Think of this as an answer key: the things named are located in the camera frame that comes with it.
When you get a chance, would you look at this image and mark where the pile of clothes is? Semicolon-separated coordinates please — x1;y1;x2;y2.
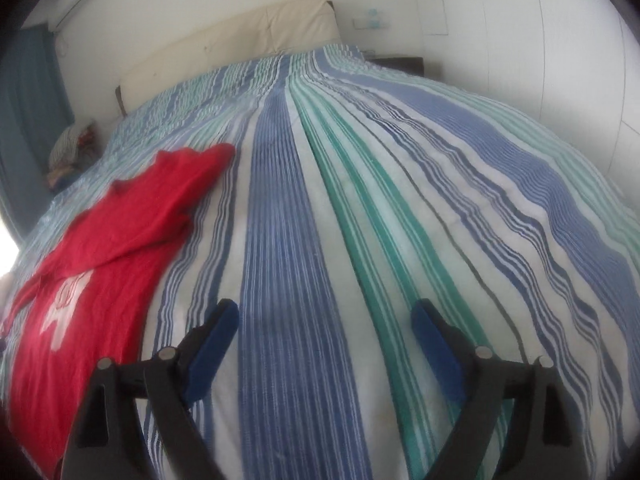
46;118;108;192

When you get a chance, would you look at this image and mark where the wall outlet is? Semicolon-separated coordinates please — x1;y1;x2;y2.
352;7;391;29

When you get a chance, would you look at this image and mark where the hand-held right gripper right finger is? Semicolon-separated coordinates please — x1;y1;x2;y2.
410;298;594;480

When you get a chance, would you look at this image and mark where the blue curtain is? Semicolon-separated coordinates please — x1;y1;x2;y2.
0;25;76;241

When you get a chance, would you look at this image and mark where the cream padded headboard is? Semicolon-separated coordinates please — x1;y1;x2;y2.
115;0;344;120

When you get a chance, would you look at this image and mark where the white wardrobe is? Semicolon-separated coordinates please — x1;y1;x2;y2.
407;0;640;196

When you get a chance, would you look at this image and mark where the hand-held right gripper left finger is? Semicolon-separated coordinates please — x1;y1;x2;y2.
60;298;240;480

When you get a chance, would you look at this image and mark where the red knit sweater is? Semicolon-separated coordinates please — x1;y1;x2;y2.
0;143;237;479

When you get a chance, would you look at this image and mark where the dark wooden nightstand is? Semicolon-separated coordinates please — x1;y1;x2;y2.
369;56;426;77

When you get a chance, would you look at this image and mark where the striped bed cover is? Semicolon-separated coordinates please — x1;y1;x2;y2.
0;43;640;480

